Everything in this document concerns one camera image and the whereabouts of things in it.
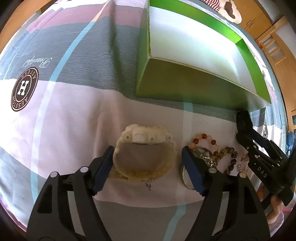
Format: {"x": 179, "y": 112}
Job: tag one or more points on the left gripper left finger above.
{"x": 51, "y": 219}

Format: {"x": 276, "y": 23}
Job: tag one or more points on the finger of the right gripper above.
{"x": 245, "y": 131}

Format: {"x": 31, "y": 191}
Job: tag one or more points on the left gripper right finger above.
{"x": 244, "y": 219}

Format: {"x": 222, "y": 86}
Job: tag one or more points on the green jade pendant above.
{"x": 205, "y": 157}

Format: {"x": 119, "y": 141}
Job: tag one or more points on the silver bangle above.
{"x": 182, "y": 175}

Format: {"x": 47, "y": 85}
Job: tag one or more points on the cream white wrist watch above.
{"x": 143, "y": 154}

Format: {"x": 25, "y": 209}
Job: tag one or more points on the person right hand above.
{"x": 276, "y": 204}

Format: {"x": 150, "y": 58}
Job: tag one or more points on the green cardboard box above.
{"x": 189, "y": 54}

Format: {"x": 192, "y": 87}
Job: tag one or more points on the wooden wardrobe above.
{"x": 257, "y": 16}

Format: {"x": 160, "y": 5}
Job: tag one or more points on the patterned bed sheet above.
{"x": 86, "y": 53}

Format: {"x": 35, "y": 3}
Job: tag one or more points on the wooden bed frame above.
{"x": 282, "y": 61}

